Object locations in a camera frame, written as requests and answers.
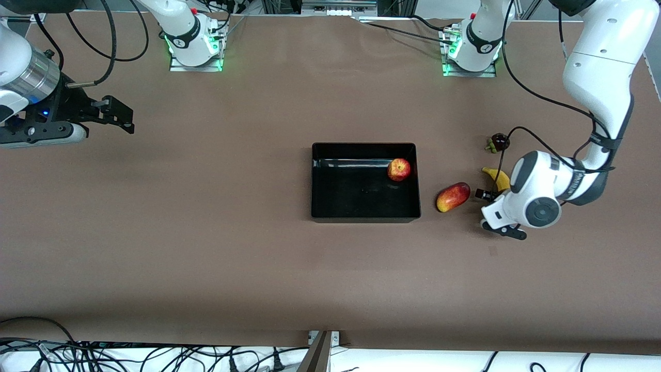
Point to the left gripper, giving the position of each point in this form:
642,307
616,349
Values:
486,195

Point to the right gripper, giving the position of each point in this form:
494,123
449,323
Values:
71,107

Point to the yellow banana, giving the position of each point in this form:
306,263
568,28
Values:
500,178

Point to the red yellow apple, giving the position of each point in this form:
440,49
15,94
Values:
398,169

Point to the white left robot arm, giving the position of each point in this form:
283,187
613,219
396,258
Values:
599,77

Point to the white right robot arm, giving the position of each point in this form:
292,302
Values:
13,57

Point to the black rectangular box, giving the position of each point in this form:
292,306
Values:
361,201

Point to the red yellow mango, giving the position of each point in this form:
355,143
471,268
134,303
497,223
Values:
453,197

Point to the dark purple mangosteen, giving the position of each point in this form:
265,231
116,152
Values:
500,140

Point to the brown table cover sheet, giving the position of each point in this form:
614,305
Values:
155,232

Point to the small metal bracket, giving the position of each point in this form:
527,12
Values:
334,338

